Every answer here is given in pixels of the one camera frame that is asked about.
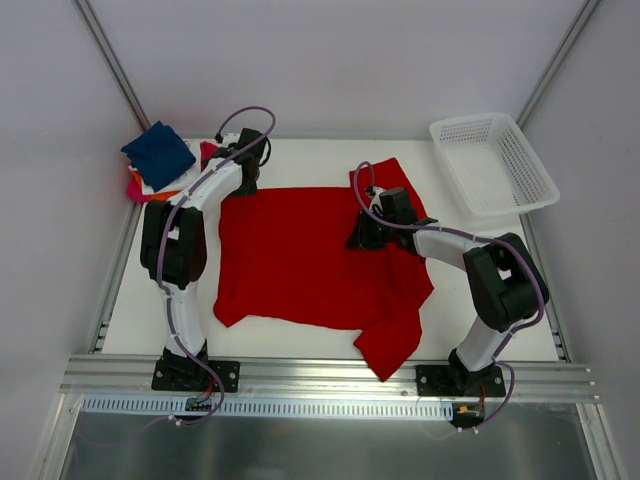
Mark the red t shirt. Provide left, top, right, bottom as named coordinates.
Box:
left=213, top=187, right=434, bottom=381

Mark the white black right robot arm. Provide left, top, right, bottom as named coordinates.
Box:
left=347, top=186, right=549, bottom=397

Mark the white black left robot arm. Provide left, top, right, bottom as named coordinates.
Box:
left=140, top=128, right=270, bottom=390

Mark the folded white t shirt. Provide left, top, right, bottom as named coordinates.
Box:
left=128, top=140, right=201, bottom=196

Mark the folded orange t shirt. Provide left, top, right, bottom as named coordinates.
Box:
left=126, top=169, right=179, bottom=203

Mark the white perforated plastic basket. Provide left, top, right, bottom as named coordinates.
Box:
left=429, top=113, right=560, bottom=224

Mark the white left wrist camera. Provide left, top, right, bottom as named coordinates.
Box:
left=213, top=133, right=240, bottom=147

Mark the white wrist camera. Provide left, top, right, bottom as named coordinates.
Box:
left=213, top=133, right=240, bottom=147
left=365, top=185, right=386, bottom=212

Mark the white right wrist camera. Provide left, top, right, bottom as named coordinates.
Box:
left=365, top=185, right=386, bottom=212

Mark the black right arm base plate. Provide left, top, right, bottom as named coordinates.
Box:
left=415, top=364, right=506, bottom=398

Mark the left aluminium corner post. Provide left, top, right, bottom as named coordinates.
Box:
left=71, top=0, right=151, bottom=131

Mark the aluminium corner post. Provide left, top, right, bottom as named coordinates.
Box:
left=71, top=0, right=151, bottom=131
left=516, top=0, right=603, bottom=130

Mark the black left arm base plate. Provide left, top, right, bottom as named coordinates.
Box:
left=151, top=355, right=241, bottom=393

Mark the white slotted cable duct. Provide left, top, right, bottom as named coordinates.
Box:
left=81, top=394, right=454, bottom=421

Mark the aluminium extrusion mounting rail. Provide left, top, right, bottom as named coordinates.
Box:
left=60, top=355, right=602, bottom=403

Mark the right aluminium corner post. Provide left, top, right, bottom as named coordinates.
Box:
left=516, top=0, right=603, bottom=130

